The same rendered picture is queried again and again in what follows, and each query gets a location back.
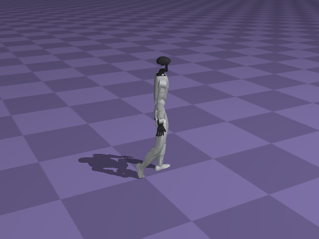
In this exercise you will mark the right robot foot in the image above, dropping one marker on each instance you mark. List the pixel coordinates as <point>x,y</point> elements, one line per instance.
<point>140,172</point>

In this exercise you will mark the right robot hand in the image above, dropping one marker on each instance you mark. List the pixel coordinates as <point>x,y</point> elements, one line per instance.
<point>160,129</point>

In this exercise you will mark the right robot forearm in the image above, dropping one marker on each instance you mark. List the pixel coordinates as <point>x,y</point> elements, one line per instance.
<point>160,110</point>

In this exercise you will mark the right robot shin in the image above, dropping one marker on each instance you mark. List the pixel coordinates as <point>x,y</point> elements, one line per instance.
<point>150,158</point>

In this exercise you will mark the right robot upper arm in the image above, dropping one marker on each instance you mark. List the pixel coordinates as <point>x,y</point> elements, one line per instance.
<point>162,86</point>

